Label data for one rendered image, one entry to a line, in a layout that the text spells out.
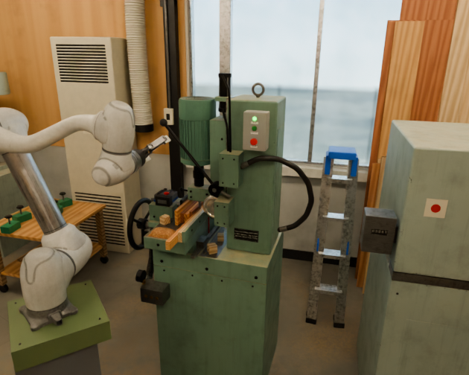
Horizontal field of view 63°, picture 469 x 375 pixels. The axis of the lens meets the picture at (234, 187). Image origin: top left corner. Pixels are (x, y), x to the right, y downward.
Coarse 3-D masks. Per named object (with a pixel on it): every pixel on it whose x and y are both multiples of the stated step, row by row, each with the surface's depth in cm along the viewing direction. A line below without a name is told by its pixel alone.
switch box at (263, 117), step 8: (248, 112) 157; (256, 112) 156; (264, 112) 156; (248, 120) 158; (264, 120) 156; (248, 128) 159; (264, 128) 157; (248, 136) 160; (256, 136) 159; (264, 136) 158; (248, 144) 161; (256, 144) 160; (264, 144) 159
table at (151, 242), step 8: (152, 224) 200; (160, 224) 190; (168, 224) 190; (200, 232) 190; (144, 240) 178; (152, 240) 177; (160, 240) 175; (192, 240) 180; (152, 248) 178; (160, 248) 177; (176, 248) 174; (184, 248) 173
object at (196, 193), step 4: (192, 184) 196; (188, 188) 192; (192, 188) 191; (196, 188) 191; (200, 188) 190; (204, 188) 190; (188, 192) 193; (192, 192) 192; (196, 192) 191; (200, 192) 191; (204, 192) 190; (208, 192) 189; (188, 196) 193; (192, 196) 193; (196, 196) 192; (200, 196) 191; (204, 196) 191; (196, 200) 193; (200, 200) 192
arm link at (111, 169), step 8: (104, 152) 131; (104, 160) 130; (112, 160) 131; (120, 160) 132; (128, 160) 135; (96, 168) 129; (104, 168) 128; (112, 168) 130; (120, 168) 132; (128, 168) 136; (96, 176) 130; (104, 176) 129; (112, 176) 130; (120, 176) 133; (128, 176) 139; (104, 184) 131; (112, 184) 132
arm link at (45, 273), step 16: (32, 256) 148; (48, 256) 149; (64, 256) 159; (32, 272) 146; (48, 272) 147; (64, 272) 155; (32, 288) 146; (48, 288) 148; (64, 288) 155; (32, 304) 149; (48, 304) 150
